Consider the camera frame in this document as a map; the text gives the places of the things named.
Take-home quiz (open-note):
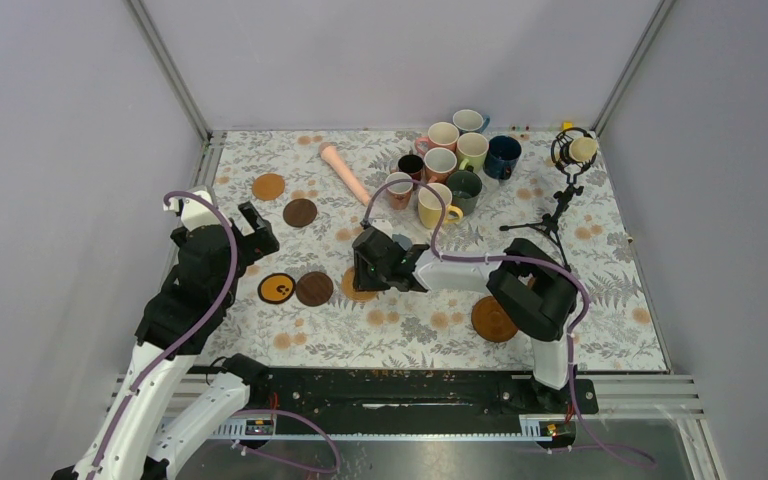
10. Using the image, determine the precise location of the yellow mug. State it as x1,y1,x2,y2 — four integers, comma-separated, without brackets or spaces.
417,182,464,229

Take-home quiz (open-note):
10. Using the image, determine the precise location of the light green mug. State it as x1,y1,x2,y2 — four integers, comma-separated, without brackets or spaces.
456,132,489,171

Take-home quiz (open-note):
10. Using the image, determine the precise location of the pink mug centre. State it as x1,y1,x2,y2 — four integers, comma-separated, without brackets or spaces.
423,147,458,183

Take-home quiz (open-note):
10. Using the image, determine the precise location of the small pink patterned mug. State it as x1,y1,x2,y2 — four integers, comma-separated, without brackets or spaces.
385,172,414,210

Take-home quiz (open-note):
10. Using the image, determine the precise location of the pink mug back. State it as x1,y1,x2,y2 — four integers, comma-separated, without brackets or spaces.
414,122,460,157

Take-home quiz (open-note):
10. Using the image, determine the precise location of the woven rattan coaster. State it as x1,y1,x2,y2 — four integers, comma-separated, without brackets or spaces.
341,267,378,303

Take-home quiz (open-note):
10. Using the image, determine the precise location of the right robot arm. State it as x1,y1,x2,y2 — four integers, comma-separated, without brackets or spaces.
352,225,589,412

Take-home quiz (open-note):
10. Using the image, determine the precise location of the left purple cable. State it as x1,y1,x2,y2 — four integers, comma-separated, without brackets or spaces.
85,190,342,480

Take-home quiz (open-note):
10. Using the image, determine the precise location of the black mug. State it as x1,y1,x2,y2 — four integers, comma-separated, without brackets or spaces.
396,154,425,181

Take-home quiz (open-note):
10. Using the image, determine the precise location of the purple cable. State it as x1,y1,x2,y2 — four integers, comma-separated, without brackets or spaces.
85,190,342,480
362,178,660,472

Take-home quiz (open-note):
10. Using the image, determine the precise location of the aluminium frame rail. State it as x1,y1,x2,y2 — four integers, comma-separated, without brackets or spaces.
124,0,212,143

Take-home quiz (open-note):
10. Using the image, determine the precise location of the pink silicone microphone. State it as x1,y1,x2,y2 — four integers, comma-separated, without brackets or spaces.
319,142,371,206

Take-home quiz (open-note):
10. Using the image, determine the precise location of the dark walnut coaster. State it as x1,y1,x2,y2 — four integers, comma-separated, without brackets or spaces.
296,271,334,307
282,198,318,228

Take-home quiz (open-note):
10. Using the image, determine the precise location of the light brown round coaster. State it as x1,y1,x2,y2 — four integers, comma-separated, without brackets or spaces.
251,173,286,201

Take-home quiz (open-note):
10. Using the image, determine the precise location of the floral tablecloth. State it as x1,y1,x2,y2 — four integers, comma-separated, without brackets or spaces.
200,131,667,372

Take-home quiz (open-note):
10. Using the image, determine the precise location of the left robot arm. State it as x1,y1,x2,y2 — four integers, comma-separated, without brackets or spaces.
52,193,279,479

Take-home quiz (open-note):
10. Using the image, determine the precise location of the orange black smiley coaster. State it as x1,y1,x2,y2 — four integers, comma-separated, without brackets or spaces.
257,273,296,305

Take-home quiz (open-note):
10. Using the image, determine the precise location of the brown ceramic saucer near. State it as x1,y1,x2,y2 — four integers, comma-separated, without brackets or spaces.
471,296,519,343

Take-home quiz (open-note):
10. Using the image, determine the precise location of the white blue-handled mug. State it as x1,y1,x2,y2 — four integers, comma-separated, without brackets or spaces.
452,109,490,135

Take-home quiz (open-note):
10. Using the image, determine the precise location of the navy blue mug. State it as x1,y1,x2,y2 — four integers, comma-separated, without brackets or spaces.
483,135,522,181

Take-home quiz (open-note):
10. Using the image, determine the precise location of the cream microphone in shockmount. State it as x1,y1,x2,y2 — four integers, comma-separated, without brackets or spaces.
550,127,599,176

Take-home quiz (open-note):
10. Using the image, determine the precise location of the dark green mug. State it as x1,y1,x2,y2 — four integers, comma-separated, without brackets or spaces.
446,170,483,216

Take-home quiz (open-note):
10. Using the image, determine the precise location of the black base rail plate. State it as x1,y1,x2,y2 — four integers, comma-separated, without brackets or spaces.
248,368,599,436

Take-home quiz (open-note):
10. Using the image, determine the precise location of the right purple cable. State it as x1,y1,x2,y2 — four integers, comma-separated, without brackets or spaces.
362,178,660,472

